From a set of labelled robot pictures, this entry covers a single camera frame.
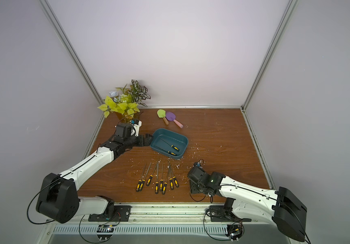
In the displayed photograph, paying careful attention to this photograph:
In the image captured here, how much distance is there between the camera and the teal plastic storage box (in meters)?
0.94

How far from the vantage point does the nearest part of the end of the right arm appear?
56 centimetres

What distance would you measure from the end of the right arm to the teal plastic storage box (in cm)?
29

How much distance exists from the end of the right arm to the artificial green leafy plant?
561 millimetres

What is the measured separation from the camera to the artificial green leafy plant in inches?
36.8

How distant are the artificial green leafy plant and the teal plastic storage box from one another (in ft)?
0.70
